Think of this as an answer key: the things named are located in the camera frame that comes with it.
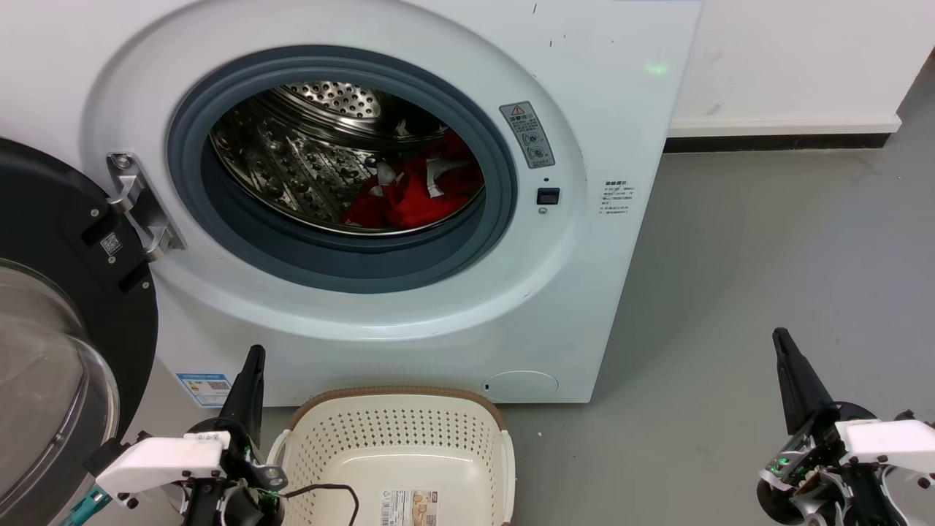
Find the teal left cable connector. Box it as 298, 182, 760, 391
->
60, 486, 112, 526

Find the cream plastic laundry basket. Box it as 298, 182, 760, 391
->
267, 386, 516, 526

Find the black washer door with glass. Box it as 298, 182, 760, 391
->
0, 137, 160, 526

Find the round white filter cover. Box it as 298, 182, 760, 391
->
482, 370, 560, 403

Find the small printed text sticker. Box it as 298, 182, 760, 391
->
600, 179, 635, 218

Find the grey warning sticker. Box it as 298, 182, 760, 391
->
500, 101, 556, 169

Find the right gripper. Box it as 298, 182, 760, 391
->
756, 328, 904, 526

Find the silver metal door hinge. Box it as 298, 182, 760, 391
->
107, 152, 186, 262

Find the blue energy label sticker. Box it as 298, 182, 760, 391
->
175, 373, 233, 408

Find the grey rubber door gasket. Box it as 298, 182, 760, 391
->
167, 45, 519, 294

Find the thin black cable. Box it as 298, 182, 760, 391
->
281, 484, 360, 526

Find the stainless steel washing machine drum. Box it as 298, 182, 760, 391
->
210, 80, 486, 236

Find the black skirting strip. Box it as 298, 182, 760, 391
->
663, 133, 893, 153

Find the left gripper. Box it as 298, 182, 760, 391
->
179, 345, 287, 526

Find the white front-load washing machine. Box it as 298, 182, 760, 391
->
0, 0, 703, 408

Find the red and white garment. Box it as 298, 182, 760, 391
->
342, 130, 485, 233

